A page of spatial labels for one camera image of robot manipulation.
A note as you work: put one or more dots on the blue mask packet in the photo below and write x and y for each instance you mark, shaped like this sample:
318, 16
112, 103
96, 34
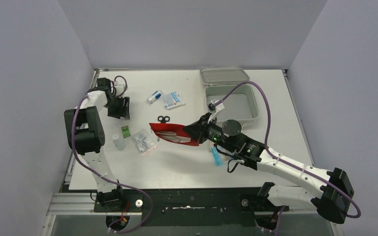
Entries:
218, 159

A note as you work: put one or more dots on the grey open storage box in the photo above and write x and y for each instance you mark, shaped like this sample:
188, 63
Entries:
241, 105

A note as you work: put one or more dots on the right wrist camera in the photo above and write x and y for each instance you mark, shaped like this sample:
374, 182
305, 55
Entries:
215, 107

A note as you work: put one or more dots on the black handled scissors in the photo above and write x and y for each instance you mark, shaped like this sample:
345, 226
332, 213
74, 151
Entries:
162, 119

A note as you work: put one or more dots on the white blue label packet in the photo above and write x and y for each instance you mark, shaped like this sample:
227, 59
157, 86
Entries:
173, 100

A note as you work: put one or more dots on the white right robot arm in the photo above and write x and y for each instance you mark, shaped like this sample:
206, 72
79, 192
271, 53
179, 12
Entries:
330, 193

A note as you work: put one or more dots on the red first aid pouch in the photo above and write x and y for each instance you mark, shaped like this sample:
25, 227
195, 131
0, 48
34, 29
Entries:
173, 133

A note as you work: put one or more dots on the left side frame rail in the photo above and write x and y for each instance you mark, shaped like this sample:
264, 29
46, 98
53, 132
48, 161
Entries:
71, 204

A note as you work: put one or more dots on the clear bag of wipes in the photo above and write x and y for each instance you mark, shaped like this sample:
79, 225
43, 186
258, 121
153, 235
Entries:
143, 142

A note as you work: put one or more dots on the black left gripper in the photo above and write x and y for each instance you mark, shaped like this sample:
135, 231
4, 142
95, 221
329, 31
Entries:
118, 108

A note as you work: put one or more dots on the small white blue tube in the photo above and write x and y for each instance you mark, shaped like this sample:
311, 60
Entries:
154, 97

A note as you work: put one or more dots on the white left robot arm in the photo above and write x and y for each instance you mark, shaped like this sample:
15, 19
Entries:
86, 138

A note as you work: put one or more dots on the white plastic bottle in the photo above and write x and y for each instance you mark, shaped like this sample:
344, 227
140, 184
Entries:
118, 141

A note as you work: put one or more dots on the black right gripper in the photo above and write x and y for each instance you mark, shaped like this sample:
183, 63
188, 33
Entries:
196, 130

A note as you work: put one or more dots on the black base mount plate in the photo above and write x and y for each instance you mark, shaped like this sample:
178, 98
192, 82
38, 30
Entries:
245, 206

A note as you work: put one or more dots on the small green box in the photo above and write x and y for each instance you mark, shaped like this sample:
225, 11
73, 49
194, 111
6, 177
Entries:
125, 131

